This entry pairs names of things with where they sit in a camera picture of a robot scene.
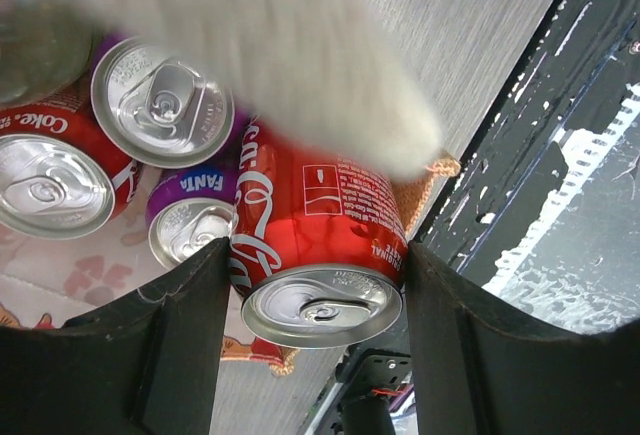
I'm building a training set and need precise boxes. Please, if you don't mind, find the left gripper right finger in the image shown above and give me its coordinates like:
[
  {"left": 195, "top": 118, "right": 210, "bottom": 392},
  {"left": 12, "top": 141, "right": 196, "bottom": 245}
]
[{"left": 407, "top": 242, "right": 639, "bottom": 434}]

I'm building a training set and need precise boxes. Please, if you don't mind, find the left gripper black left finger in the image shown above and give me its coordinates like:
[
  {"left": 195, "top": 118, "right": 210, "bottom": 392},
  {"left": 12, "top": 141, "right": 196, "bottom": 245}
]
[{"left": 1, "top": 239, "right": 230, "bottom": 434}]

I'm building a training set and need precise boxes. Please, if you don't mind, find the red cola can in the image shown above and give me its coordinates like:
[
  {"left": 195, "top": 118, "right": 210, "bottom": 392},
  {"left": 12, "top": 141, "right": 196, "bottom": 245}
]
[
  {"left": 229, "top": 122, "right": 407, "bottom": 349},
  {"left": 1, "top": 75, "right": 142, "bottom": 240}
]

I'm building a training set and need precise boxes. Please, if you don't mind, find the clear glass green-cap bottle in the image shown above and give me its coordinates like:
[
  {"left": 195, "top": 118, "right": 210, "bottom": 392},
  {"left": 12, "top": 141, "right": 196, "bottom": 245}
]
[{"left": 1, "top": 3, "right": 100, "bottom": 109}]

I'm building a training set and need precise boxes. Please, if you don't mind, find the purple soda can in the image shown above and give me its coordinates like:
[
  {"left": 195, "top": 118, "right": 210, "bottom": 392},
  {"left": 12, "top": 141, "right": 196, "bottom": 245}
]
[
  {"left": 90, "top": 33, "right": 248, "bottom": 169},
  {"left": 146, "top": 164, "right": 238, "bottom": 269}
]

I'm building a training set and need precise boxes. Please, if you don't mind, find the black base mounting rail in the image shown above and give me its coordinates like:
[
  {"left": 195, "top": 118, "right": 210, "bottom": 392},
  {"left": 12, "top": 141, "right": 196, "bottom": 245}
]
[{"left": 301, "top": 0, "right": 639, "bottom": 434}]

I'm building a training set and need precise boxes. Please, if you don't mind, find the jute canvas tote bag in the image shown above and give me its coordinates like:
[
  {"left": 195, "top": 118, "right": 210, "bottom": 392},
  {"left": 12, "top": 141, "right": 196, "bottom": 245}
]
[{"left": 0, "top": 0, "right": 462, "bottom": 379}]

